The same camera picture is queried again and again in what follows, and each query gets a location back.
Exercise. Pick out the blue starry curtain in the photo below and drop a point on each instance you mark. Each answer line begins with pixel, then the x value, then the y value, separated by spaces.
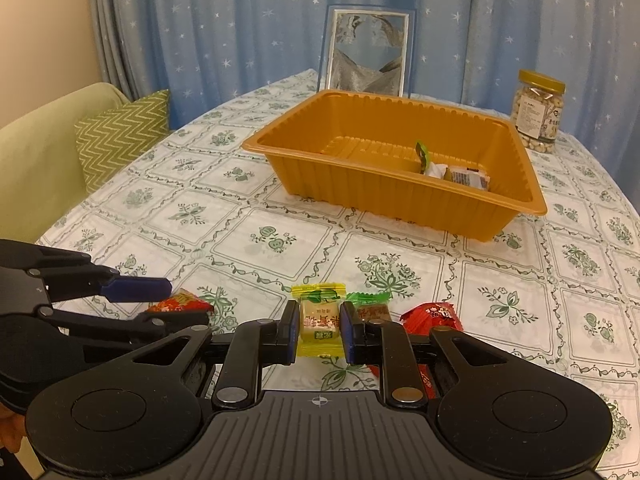
pixel 250 25

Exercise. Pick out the yellow green candy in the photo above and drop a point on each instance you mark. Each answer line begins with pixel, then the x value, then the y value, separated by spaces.
pixel 317 322

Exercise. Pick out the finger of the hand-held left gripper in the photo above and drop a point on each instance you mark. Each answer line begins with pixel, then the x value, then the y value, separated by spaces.
pixel 170 324
pixel 135 289

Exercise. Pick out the silver picture frame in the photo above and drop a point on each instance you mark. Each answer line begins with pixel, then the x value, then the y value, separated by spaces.
pixel 367 55

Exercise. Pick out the white snack packet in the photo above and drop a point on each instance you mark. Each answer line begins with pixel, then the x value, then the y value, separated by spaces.
pixel 436 170

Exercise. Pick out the pale green sofa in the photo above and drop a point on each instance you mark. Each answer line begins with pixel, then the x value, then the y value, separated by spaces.
pixel 35 160

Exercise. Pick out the red printed snack packet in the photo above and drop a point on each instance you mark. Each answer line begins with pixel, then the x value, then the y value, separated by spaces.
pixel 430 317

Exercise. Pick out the dark grey snack packet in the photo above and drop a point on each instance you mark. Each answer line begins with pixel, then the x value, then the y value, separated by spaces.
pixel 470 177

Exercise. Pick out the green zigzag cushion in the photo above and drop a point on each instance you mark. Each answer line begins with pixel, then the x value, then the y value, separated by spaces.
pixel 125 140

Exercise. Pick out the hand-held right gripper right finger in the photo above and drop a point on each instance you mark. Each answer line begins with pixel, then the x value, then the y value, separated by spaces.
pixel 347 332

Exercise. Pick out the clear jar with yellow lid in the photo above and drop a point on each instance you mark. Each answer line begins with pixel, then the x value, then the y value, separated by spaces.
pixel 537 115

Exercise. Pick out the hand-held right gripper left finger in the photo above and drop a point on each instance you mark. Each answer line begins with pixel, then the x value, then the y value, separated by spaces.
pixel 294 332

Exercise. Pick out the orange plastic tray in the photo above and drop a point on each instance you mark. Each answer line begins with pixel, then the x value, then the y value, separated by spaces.
pixel 320 180

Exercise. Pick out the person's left hand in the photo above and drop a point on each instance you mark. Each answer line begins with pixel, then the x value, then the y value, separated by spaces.
pixel 9 425

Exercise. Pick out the green brown candy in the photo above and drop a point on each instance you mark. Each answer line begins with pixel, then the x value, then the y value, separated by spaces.
pixel 370 310

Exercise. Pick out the red and gold candy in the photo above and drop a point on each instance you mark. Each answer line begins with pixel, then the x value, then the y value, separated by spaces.
pixel 182 302

